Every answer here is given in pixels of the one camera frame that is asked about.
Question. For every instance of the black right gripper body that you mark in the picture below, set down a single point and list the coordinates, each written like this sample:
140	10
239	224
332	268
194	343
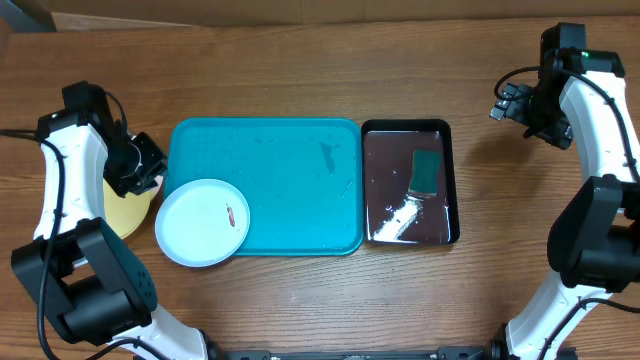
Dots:
543	115

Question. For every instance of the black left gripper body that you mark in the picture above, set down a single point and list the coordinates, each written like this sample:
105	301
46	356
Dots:
134	165

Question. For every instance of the yellow-green plate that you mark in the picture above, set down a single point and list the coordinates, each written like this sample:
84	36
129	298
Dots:
125	214

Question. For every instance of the light blue plate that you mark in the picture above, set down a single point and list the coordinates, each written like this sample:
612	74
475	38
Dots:
202	223

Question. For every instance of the green sponge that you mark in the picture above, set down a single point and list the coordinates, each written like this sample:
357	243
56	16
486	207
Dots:
425	171

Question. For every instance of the white plate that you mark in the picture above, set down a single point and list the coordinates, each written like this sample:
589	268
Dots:
155	190

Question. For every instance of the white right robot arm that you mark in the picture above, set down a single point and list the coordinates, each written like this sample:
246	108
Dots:
593	246

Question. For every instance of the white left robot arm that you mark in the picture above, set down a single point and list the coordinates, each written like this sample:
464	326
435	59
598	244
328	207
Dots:
86	282

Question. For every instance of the blue plastic tray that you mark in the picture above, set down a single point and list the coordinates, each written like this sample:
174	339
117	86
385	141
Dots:
302	179

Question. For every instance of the black water tray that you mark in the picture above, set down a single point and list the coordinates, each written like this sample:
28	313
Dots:
393	215

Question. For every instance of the cardboard backdrop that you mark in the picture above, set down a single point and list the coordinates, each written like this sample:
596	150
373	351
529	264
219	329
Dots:
61	15

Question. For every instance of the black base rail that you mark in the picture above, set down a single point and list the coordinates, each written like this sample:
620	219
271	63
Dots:
442	353

